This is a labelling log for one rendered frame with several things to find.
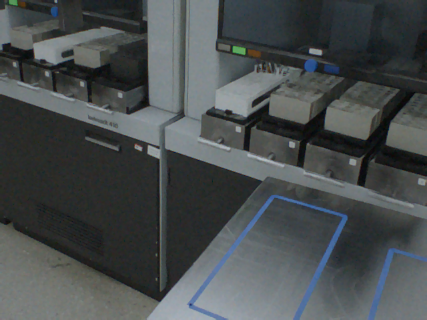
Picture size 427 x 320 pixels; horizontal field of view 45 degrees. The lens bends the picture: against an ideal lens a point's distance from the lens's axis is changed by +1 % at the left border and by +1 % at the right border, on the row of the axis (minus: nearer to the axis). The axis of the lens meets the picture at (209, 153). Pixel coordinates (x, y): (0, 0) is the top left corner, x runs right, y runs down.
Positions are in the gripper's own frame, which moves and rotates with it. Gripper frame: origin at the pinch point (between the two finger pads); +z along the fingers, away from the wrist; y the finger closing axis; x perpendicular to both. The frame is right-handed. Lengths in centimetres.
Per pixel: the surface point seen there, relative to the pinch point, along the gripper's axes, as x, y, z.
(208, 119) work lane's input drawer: 66, -14, 40
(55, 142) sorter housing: 66, -76, 65
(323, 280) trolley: 19, 36, 38
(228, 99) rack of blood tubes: 70, -11, 35
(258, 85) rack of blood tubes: 82, -8, 34
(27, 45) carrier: 74, -93, 36
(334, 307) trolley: 15, 39, 38
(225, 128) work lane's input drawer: 66, -9, 42
